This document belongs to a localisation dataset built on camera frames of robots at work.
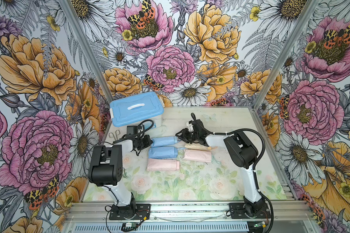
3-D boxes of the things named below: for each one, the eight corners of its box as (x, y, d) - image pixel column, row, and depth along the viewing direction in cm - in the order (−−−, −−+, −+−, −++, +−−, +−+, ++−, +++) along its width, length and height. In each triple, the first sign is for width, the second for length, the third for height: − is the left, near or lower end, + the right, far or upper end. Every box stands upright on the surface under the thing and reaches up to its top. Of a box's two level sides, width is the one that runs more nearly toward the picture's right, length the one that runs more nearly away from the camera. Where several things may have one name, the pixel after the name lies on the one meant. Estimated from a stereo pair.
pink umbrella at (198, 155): (182, 159, 94) (182, 157, 92) (183, 150, 99) (183, 147, 96) (210, 162, 93) (211, 160, 91) (210, 153, 98) (211, 150, 95)
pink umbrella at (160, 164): (146, 171, 89) (145, 169, 86) (148, 161, 94) (147, 158, 91) (179, 171, 89) (179, 169, 86) (179, 161, 94) (179, 158, 91)
